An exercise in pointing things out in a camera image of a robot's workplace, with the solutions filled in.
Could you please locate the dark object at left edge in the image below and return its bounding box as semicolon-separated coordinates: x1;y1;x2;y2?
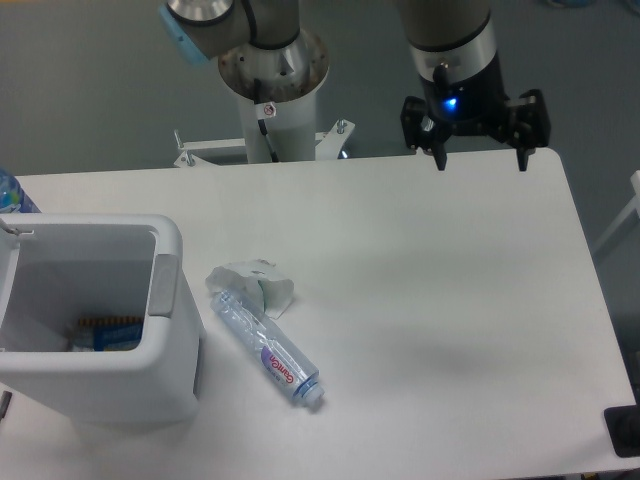
0;390;13;421

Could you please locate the black clamp at table corner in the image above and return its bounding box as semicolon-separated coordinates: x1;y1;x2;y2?
604;405;639;458

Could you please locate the blue snack package in bin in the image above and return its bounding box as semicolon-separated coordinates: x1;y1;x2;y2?
68;316;144;352

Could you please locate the white frame at right edge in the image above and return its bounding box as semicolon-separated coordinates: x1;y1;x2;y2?
592;171;639;262

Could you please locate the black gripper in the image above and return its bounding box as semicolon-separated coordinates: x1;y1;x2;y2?
400;51;551;172

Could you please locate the white plastic trash can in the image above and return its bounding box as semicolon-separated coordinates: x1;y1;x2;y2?
1;213;205;423

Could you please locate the blue labelled bottle at edge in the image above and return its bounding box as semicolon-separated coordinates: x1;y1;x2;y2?
0;169;41;214

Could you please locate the black cable on pedestal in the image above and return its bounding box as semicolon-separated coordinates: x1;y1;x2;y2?
252;78;279;164

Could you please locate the white pedestal base frame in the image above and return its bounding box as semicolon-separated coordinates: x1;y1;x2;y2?
173;119;356;168

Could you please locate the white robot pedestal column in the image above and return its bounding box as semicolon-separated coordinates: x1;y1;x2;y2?
218;27;332;164

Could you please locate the white paper wrapper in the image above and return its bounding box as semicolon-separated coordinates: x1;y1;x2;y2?
205;259;294;319

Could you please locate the clear plastic water bottle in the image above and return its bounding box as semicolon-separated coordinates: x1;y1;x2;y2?
211;289;325;411

